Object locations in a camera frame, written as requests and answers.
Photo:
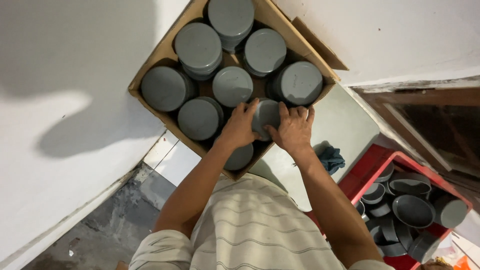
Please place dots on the person's left hand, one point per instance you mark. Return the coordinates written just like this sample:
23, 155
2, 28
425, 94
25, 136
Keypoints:
240, 127

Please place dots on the person's right hand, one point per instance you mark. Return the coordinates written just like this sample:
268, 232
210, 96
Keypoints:
296, 131

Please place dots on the grey plastic pipe cap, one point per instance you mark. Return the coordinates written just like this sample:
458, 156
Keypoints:
267, 114

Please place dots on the dark blue cloth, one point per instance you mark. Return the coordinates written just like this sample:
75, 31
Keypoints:
332, 159

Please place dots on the red crate with grey caps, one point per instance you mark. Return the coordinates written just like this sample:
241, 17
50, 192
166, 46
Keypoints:
369, 165

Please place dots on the stacks of grey caps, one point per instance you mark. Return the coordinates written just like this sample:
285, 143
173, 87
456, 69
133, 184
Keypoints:
198, 45

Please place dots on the person's striped beige shirt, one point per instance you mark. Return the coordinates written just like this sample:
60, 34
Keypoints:
258, 228

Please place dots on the brown cardboard box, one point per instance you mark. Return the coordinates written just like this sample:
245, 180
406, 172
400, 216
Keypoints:
270, 15

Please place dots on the orange plastic bag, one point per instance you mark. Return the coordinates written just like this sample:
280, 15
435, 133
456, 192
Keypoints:
462, 263

